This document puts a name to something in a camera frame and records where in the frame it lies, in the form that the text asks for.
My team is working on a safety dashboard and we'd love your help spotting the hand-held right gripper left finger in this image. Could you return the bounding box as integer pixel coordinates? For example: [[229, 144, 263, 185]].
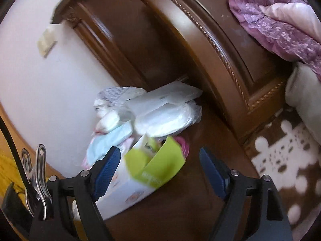
[[29, 146, 121, 241]]

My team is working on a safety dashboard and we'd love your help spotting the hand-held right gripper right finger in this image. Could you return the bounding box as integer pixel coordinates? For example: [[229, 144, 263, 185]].
[[199, 147, 294, 241]]

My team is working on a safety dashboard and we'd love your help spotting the green white cardboard box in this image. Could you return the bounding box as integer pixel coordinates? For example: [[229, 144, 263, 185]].
[[97, 134, 186, 221]]

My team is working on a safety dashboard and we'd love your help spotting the blue face mask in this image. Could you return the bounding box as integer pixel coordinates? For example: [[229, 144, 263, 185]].
[[85, 125, 133, 167]]

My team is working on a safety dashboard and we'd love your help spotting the patterned clear plastic bag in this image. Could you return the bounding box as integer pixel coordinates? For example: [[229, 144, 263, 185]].
[[94, 87, 146, 111]]

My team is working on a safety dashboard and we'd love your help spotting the metal spring clip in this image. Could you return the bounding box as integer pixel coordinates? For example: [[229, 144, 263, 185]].
[[21, 144, 53, 220]]

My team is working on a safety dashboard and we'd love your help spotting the magenta packet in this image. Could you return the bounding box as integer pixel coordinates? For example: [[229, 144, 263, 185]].
[[173, 136, 190, 161]]

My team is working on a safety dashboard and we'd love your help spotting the dark wooden nightstand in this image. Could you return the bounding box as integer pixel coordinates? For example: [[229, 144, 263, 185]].
[[99, 98, 261, 241]]

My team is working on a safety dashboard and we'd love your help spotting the white tissue pack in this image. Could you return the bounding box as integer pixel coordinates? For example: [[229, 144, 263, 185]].
[[95, 110, 121, 133]]

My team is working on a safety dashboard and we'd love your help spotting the brown white dotted blanket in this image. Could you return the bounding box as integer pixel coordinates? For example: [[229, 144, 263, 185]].
[[244, 105, 321, 234]]

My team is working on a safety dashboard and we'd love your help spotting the clear plastic tray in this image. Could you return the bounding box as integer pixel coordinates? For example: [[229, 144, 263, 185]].
[[125, 82, 203, 113]]

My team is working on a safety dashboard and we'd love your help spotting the grey white pillow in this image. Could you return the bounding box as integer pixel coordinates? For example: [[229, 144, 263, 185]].
[[286, 63, 321, 143]]

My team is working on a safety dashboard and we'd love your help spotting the purple lace quilt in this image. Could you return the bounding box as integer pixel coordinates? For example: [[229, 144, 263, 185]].
[[228, 0, 321, 81]]

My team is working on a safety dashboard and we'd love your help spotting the dark wooden headboard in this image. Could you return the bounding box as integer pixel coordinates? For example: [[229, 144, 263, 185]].
[[51, 0, 299, 143]]

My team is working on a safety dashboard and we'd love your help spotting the black braided cable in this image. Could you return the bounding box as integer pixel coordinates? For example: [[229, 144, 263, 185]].
[[0, 117, 30, 194]]

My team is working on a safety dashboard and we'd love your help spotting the beige wall switch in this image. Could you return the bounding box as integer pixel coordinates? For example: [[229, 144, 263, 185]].
[[37, 24, 61, 58]]

